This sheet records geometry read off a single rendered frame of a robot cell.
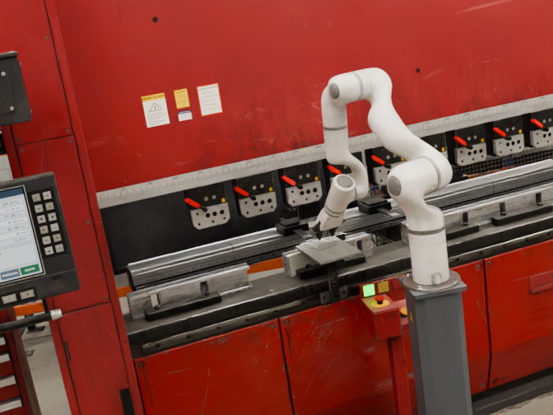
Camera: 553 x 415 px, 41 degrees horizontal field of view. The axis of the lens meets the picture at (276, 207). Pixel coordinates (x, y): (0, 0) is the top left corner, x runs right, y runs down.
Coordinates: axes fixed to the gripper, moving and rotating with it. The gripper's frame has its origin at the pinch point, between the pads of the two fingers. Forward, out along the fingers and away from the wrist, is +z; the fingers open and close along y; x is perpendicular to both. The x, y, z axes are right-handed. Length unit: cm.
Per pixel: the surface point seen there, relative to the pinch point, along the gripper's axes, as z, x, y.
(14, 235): -51, 1, 118
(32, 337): 253, -139, 98
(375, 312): 6.7, 36.5, -4.1
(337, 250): 0.9, 8.8, -1.0
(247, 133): -26, -38, 21
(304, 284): 15.5, 10.8, 12.1
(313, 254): 3.9, 5.2, 7.7
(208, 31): -56, -65, 30
